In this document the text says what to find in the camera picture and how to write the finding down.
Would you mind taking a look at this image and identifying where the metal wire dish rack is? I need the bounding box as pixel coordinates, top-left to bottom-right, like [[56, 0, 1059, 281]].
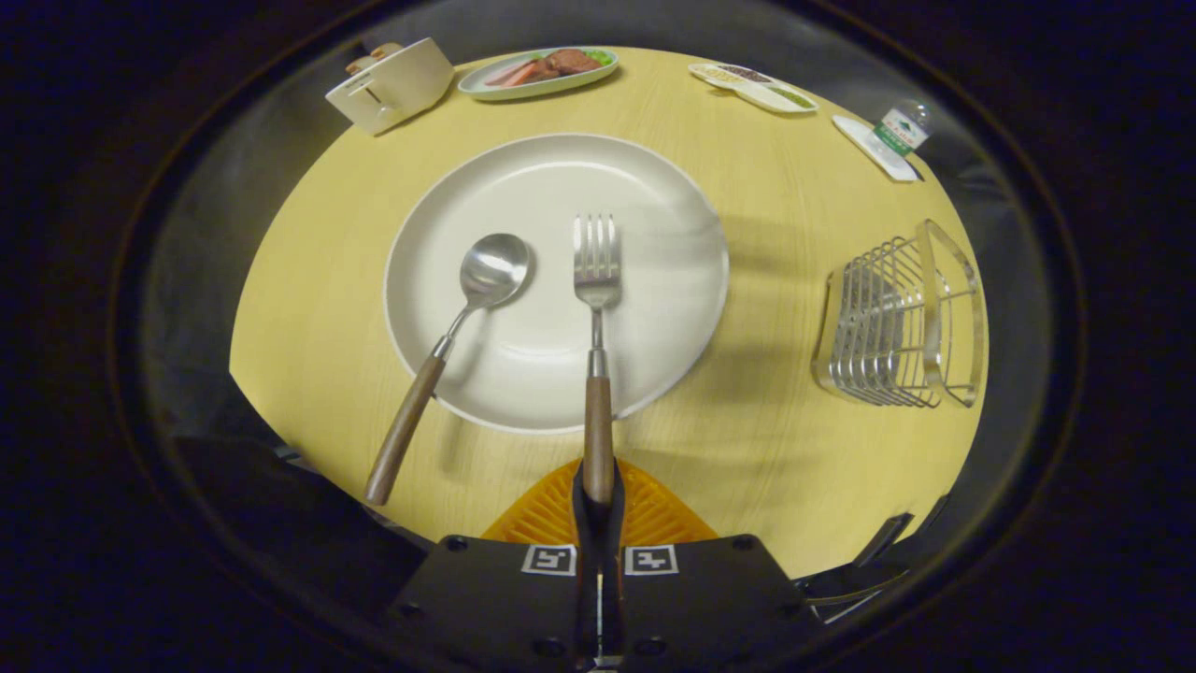
[[811, 220, 986, 409]]

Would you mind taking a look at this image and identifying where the clear plastic water bottle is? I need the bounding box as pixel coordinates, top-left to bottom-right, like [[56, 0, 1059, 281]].
[[866, 99, 933, 160]]

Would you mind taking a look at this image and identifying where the white toaster with bread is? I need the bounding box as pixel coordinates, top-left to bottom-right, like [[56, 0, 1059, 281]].
[[325, 37, 456, 137]]

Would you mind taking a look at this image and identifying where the wooden handled steel spoon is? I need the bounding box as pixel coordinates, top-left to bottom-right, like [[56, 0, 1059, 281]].
[[363, 233, 534, 507]]

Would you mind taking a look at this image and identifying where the small white flat tray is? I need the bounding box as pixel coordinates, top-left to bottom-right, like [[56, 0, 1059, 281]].
[[833, 115, 921, 182]]

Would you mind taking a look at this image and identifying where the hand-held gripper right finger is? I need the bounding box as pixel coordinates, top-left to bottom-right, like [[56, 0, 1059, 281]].
[[599, 457, 816, 672]]

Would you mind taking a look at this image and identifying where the white divided condiment tray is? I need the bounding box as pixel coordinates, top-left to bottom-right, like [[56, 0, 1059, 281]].
[[689, 62, 819, 115]]

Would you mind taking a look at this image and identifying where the wooden handled steel fork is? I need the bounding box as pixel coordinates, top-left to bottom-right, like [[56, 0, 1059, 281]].
[[572, 213, 623, 507]]

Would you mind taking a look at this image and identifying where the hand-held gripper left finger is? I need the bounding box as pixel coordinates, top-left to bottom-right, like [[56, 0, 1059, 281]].
[[385, 457, 602, 672]]

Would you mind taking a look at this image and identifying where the large white round plate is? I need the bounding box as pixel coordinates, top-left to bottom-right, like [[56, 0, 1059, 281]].
[[384, 133, 731, 436]]

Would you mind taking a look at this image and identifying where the oval plate with food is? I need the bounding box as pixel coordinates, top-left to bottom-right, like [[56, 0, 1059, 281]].
[[457, 47, 619, 102]]

